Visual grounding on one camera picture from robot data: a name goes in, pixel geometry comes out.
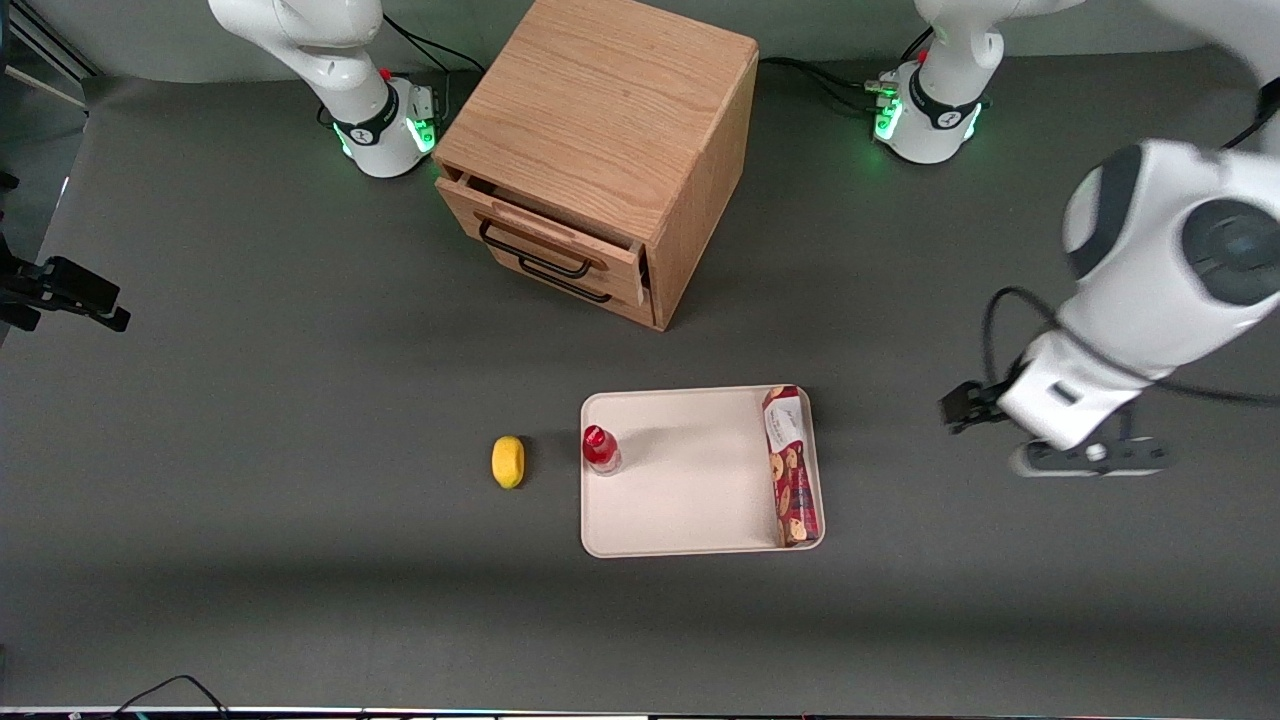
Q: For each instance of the red cookie box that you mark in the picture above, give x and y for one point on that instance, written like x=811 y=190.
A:
x=790 y=470

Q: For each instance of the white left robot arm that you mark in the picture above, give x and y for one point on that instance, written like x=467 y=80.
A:
x=1160 y=250

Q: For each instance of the white rectangular tray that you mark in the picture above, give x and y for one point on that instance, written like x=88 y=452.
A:
x=690 y=490

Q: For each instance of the plain wooden drawer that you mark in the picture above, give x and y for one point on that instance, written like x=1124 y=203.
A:
x=620 y=305

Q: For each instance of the red-capped small bottle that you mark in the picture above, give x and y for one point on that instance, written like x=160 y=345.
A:
x=601 y=450

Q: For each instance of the wooden drawer cabinet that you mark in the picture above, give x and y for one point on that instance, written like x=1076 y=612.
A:
x=610 y=120

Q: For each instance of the yellow lemon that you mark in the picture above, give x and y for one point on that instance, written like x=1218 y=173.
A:
x=508 y=462

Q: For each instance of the black clamp mount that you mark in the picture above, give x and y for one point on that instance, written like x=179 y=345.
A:
x=70 y=285

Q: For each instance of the dark metal frame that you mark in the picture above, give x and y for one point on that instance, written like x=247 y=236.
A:
x=40 y=40

